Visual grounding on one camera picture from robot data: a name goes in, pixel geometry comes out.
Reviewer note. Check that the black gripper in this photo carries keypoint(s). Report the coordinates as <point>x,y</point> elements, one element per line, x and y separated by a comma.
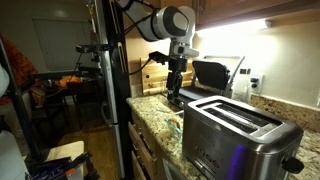
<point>176,73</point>

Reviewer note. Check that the brown crusted bread slice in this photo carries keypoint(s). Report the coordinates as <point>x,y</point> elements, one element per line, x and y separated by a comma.
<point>176,124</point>
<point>170,122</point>

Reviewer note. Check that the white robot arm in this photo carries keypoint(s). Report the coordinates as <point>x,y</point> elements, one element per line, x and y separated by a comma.
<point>166,23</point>

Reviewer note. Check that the stainless steel two-slot toaster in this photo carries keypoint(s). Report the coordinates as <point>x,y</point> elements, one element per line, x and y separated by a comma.
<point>226,143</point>

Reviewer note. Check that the black toaster knob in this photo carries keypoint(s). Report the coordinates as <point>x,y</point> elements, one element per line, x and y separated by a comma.
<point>292,165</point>

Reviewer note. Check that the wooden cutting board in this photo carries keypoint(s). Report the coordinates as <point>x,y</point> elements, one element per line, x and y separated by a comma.
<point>153,78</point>

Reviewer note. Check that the clear glass baking dish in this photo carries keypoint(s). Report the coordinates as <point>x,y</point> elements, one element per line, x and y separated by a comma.
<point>174,132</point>

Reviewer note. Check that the black panini grill press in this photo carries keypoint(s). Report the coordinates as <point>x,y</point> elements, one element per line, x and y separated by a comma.
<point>210,75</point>

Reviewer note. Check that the stainless steel refrigerator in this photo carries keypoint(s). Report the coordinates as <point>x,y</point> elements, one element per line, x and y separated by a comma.
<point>115,100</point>

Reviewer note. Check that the wooden lower cabinet drawers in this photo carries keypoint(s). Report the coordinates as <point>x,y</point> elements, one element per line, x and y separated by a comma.
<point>143,150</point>

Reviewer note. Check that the clear plastic bottle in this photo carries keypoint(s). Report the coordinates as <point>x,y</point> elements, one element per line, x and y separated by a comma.
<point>241,88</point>

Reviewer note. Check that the dark wooden chair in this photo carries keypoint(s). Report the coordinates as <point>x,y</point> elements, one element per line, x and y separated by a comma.
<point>85,93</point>

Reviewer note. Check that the under cabinet light strip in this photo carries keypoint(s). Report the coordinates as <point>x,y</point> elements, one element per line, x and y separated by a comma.
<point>233,28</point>

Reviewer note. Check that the wooden upper cabinet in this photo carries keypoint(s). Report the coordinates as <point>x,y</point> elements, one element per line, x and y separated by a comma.
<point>233,8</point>

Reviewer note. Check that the orange object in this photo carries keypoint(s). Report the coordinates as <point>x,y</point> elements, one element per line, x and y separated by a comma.
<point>68,81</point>

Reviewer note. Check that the dark dining table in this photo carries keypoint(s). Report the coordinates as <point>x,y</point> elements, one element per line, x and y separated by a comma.
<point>53,91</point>

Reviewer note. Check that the light wooden board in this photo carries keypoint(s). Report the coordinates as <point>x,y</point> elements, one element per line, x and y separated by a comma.
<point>65,150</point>

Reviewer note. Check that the black clamp orange tip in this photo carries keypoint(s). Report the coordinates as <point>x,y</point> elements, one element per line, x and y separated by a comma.
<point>73,165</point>

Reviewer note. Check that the black stand pole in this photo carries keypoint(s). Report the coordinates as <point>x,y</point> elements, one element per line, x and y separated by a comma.
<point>18,106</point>

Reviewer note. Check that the white rounded object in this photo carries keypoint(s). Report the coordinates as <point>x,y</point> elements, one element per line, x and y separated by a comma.
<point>4,80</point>
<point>10,156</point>

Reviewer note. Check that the white wall outlet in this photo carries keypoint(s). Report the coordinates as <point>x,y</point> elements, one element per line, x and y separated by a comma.
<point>256,83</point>

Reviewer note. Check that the black camera on stand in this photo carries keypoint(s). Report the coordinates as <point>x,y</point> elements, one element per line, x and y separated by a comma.
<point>91,48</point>

